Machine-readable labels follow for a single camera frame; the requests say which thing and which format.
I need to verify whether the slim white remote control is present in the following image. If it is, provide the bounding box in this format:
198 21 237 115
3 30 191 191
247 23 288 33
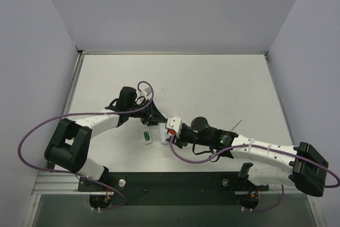
143 127 152 145

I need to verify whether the wide white remote with display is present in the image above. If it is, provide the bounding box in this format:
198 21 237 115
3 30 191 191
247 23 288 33
158 123 171 145

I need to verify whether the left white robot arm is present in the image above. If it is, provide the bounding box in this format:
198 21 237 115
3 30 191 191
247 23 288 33
44 87 167 191

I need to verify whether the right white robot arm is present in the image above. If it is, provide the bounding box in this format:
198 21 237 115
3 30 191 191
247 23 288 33
165 117 329 197

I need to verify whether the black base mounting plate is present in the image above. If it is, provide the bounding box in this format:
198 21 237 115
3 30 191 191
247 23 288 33
76 171 269 207

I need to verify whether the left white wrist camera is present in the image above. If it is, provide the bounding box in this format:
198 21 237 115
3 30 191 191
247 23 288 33
137 87 152 99

